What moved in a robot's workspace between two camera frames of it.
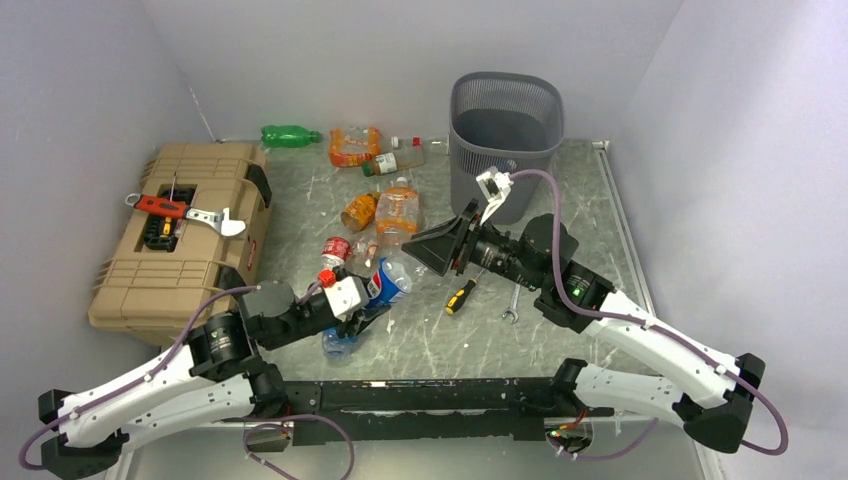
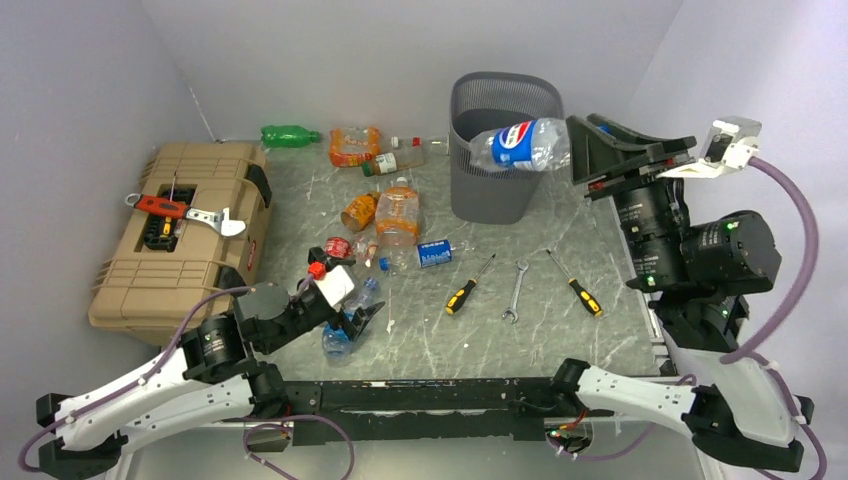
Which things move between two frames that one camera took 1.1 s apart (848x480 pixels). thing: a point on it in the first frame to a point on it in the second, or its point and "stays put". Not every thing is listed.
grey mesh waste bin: [508, 120] stays put
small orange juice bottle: [359, 213] stays put
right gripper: [437, 251] to [592, 152]
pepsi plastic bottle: [389, 282] to [541, 145]
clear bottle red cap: [432, 145] stays put
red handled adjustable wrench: [179, 210] stays put
